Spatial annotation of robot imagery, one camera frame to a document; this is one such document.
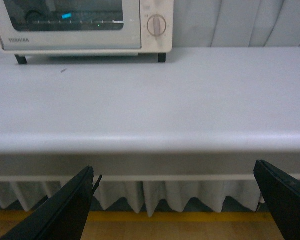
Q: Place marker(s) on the white pleated table skirt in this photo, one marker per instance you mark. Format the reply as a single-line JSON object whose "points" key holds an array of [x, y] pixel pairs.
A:
{"points": [[144, 196]]}

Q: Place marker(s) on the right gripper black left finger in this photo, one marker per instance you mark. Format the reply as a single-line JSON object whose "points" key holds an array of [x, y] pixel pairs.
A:
{"points": [[63, 216]]}

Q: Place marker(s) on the grey background curtain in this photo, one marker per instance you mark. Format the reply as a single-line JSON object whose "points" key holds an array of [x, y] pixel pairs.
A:
{"points": [[236, 23]]}

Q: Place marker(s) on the glass oven door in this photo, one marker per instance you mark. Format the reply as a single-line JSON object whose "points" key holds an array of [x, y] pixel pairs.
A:
{"points": [[33, 25]]}

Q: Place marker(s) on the black front left oven foot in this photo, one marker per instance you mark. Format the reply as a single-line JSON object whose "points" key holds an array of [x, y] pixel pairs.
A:
{"points": [[21, 60]]}

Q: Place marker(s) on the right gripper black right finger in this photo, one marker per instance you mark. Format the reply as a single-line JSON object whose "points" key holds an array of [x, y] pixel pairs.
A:
{"points": [[281, 193]]}

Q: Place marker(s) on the beige oven timer knob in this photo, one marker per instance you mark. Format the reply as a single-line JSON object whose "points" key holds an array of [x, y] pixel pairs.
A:
{"points": [[156, 25]]}

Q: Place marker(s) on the black front right oven foot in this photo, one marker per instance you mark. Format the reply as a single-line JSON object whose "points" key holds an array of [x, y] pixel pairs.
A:
{"points": [[161, 57]]}

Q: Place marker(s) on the black oven foot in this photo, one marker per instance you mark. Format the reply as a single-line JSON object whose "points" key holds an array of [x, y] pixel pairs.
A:
{"points": [[21, 60], [161, 57]]}

